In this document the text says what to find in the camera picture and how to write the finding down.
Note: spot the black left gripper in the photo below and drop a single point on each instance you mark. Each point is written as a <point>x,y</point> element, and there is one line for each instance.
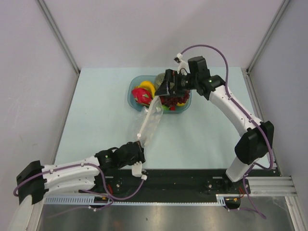
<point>141,154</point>

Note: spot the pink dragon fruit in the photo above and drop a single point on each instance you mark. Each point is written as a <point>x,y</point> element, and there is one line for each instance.
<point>142,96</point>

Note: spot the aluminium frame post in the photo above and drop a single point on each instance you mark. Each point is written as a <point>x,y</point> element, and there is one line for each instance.
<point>42,5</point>
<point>274,23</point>

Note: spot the left aluminium frame post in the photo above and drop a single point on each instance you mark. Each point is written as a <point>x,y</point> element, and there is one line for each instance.
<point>42,5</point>

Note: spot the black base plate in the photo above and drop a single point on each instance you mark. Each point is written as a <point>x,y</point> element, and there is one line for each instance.
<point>174,185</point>

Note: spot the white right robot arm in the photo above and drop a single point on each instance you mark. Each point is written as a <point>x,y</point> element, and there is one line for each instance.
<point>256,135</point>

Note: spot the purple grape bunch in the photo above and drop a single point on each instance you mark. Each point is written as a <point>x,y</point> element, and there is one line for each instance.
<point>172,101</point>

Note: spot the clear patterned zip bag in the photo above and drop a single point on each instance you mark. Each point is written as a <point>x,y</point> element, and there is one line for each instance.
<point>147,121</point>

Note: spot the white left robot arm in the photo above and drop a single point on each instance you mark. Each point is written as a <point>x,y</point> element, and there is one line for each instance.
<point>38,180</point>

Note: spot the yellow banana bunch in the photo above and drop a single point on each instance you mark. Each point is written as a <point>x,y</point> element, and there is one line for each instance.
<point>148,86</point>

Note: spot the green netted melon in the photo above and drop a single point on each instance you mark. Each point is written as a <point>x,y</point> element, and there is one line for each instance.
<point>158,80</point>

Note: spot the right aluminium frame post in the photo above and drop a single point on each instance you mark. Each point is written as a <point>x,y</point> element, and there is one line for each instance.
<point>274,23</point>

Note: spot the green bitter gourd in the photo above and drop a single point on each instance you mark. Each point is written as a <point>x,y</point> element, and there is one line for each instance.
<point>165,108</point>

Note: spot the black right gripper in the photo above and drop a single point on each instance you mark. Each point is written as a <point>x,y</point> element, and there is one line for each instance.
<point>164,88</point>

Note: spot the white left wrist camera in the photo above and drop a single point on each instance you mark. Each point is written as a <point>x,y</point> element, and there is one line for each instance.
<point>136,171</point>

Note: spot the teal plastic fruit bowl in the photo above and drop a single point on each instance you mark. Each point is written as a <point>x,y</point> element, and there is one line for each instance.
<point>136,81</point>

